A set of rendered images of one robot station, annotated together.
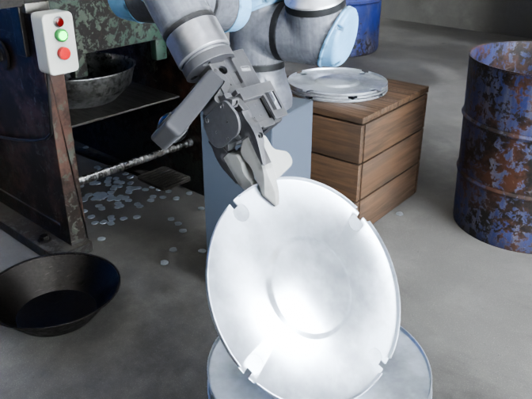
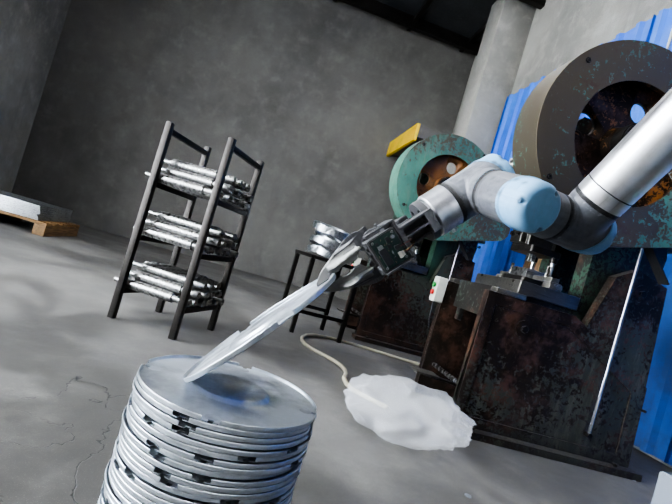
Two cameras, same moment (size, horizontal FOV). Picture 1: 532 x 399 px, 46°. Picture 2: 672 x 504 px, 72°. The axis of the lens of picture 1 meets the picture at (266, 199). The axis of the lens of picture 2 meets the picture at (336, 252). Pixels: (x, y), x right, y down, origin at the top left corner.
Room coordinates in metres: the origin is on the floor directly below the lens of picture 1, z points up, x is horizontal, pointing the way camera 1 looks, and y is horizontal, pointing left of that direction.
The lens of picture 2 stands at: (1.18, -0.60, 0.56)
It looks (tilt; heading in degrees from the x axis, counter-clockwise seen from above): 1 degrees up; 128
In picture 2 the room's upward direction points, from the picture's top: 17 degrees clockwise
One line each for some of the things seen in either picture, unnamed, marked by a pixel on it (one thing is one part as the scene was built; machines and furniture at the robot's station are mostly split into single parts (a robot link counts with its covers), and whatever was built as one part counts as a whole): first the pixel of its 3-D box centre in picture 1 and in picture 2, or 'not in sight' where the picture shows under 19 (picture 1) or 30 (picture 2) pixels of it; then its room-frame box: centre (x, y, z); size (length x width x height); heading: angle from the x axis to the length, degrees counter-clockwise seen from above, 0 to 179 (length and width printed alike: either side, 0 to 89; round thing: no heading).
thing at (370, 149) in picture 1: (334, 143); not in sight; (1.79, -0.21, 0.18); 0.40 x 0.38 x 0.35; 51
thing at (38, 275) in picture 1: (55, 299); not in sight; (1.17, 0.48, 0.04); 0.30 x 0.30 x 0.07
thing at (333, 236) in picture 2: not in sight; (321, 277); (-0.93, 2.03, 0.40); 0.45 x 0.40 x 0.79; 150
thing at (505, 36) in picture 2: not in sight; (466, 165); (-1.36, 4.71, 2.15); 0.42 x 0.40 x 4.30; 48
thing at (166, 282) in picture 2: not in sight; (190, 232); (-0.82, 0.78, 0.48); 0.46 x 0.43 x 0.95; 28
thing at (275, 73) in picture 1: (257, 81); not in sight; (1.31, 0.02, 0.50); 0.15 x 0.15 x 0.10
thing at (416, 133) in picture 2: not in sight; (430, 149); (-2.14, 5.08, 2.44); 1.25 x 0.92 x 0.27; 138
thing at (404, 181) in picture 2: not in sight; (444, 254); (-0.57, 3.13, 0.87); 1.53 x 0.99 x 1.74; 51
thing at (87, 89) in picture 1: (78, 81); not in sight; (1.82, 0.56, 0.36); 0.34 x 0.34 x 0.10
